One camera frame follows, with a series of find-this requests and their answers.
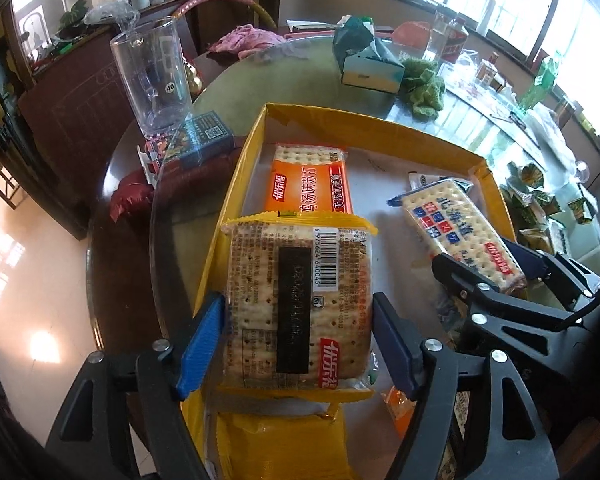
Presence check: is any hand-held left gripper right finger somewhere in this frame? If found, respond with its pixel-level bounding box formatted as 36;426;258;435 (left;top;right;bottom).
372;291;561;480

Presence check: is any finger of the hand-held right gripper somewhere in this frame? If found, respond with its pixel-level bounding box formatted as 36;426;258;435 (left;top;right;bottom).
502;237;600;311
431;252;588;356

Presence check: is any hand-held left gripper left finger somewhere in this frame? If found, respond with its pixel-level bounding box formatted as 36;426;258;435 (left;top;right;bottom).
45;291;227;480

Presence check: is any small orange snack packet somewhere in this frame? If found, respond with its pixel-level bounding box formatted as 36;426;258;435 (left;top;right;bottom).
380;384;418;438

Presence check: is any white blue cracker packet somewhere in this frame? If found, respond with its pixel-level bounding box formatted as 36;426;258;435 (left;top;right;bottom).
387;170;528;295

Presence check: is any pile of snack packets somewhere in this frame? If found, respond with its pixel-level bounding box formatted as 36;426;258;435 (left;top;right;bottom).
500;160;600;261

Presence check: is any yellow cracker packet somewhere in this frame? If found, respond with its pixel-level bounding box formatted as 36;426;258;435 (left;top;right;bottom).
215;407;366;480
220;210;379;403

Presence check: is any yellow cardboard tray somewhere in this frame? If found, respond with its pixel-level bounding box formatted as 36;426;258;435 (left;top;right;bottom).
180;102;521;480

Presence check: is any orange cracker packet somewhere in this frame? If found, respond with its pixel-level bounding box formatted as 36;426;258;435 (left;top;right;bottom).
264;143;356;216

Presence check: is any white plastic bag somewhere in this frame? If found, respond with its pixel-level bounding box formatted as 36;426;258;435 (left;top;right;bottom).
527;107;581;171

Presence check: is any green plastic bottle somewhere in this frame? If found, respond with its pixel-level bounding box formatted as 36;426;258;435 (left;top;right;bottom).
517;52;563;111

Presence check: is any small clear bottle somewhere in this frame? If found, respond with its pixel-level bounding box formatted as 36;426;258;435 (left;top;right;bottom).
475;51;498;92

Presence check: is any green cloth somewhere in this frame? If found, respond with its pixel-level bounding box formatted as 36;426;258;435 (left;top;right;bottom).
397;57;448;121

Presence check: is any red white printed packet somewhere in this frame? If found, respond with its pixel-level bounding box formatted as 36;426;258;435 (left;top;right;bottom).
137;137;181;186

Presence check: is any blue card box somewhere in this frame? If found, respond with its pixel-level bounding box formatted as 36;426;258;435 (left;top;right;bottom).
172;110;236;171

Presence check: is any white liquor bottle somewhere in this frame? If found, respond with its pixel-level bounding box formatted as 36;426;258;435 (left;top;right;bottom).
442;16;470;63

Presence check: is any teal tissue box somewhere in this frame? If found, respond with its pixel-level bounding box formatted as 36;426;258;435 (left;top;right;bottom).
332;15;406;95

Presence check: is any white paper roll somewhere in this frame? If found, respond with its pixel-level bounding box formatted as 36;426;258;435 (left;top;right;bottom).
480;0;498;36

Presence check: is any dark wooden sideboard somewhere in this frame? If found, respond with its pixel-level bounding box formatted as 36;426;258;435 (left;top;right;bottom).
10;0;261;241

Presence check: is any yellow gourd ornament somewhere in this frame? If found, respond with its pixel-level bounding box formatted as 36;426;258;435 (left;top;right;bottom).
182;55;202;98

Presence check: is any pink cloth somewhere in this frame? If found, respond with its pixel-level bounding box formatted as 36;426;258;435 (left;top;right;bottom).
207;24;286;61

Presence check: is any clear plastic bag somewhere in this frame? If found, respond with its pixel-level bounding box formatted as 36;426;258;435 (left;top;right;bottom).
82;0;136;26

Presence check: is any green plant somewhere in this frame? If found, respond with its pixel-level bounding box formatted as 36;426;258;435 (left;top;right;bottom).
60;0;88;36

